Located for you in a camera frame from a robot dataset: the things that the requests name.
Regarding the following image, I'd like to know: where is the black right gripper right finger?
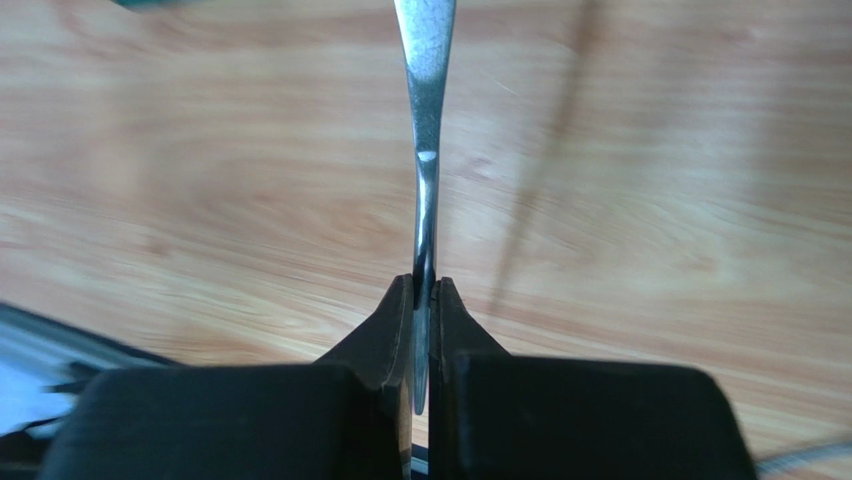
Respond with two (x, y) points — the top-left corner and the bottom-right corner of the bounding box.
(429, 278), (757, 479)

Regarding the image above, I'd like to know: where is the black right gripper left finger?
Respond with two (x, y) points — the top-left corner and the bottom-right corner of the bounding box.
(39, 275), (413, 479)

